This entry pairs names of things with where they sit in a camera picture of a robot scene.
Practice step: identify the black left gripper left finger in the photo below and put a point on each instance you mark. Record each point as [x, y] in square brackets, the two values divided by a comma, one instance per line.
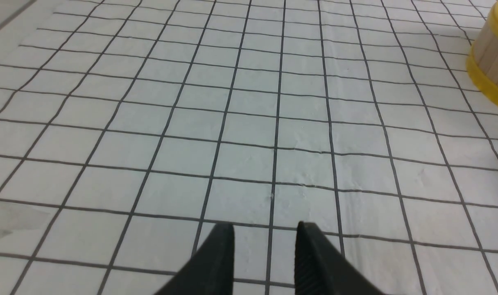
[210, 271]

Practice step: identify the yellow-rimmed bamboo steamer basket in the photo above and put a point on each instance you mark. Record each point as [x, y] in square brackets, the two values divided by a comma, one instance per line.
[482, 60]

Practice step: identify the white black-grid tablecloth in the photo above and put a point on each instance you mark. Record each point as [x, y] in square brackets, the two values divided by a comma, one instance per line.
[129, 128]

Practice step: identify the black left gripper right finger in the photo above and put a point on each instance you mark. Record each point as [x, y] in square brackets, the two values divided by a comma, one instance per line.
[320, 269]

